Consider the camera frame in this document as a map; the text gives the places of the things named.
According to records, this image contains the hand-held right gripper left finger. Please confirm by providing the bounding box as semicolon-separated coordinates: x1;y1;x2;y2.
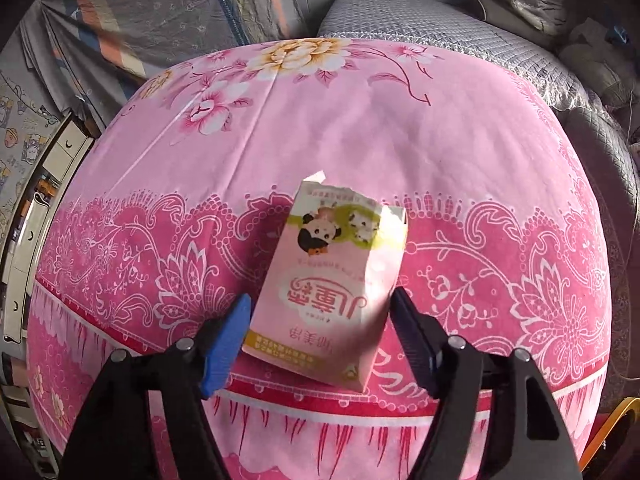
59;292;253;480

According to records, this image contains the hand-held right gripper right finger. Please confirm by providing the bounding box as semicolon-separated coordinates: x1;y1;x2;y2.
389;287;583;480

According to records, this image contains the pink cartoon milk carton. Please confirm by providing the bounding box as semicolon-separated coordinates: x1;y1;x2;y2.
241;170;408;393

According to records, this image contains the pink floral bedsheet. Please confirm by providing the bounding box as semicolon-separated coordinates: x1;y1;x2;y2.
25;37;613;480

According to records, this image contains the yellow plastic rim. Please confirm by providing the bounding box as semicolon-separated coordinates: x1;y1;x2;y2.
587;397;640;461

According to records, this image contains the white drawer cabinet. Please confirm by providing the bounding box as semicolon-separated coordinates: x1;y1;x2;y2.
0;112;96;346

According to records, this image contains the grey quilted sofa cover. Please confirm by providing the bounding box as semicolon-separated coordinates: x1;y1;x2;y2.
565;105;640;221

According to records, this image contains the cartoon print cloth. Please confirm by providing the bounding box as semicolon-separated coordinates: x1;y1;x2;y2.
0;70;63;221

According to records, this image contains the grey quilted mattress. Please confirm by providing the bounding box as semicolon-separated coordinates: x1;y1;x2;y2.
317;0;591;111

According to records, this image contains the beige cushion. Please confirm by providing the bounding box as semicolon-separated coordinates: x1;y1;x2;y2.
560;20;636;111

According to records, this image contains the striped floral hanging cloth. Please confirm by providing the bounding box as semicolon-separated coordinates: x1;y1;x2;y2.
20;0;306;136

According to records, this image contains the grey pillow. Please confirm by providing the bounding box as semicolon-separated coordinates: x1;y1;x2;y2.
467;0;546;36

